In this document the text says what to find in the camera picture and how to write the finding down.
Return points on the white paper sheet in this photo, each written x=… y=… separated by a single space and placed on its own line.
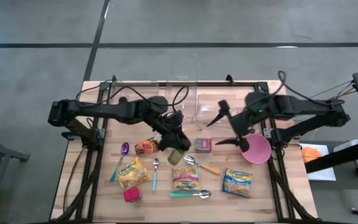
x=322 y=174

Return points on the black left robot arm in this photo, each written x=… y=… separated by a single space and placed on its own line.
x=104 y=109

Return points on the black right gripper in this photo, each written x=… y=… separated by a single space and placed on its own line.
x=247 y=119

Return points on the orange snack packet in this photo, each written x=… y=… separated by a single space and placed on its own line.
x=146 y=146

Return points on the smoked paprika tin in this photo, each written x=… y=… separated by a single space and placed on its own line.
x=203 y=145

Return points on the white plastic container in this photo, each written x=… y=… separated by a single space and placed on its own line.
x=346 y=145

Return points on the red cube box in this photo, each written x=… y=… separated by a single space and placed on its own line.
x=132 y=195

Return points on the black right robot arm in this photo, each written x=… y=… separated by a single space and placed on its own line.
x=306 y=105

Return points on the pink bowl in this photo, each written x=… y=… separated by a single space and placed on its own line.
x=258 y=151

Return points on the orange cloth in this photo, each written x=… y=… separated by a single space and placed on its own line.
x=311 y=154

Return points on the green herb spice jar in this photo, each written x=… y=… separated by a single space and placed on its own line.
x=175 y=158

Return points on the black table frame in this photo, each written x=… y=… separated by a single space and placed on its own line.
x=216 y=84

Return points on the yellow ramen packet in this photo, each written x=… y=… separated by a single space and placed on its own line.
x=132 y=172

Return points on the silver frame bracket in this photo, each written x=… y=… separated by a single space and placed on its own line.
x=101 y=133
x=267 y=132

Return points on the beef flavor ramen packet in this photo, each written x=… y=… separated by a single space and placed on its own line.
x=185 y=179

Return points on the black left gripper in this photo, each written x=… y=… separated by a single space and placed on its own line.
x=174 y=137

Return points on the clear plastic bin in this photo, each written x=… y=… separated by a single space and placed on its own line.
x=141 y=90
x=191 y=99
x=207 y=109

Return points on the blue ramen packet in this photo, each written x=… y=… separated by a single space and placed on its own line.
x=237 y=183

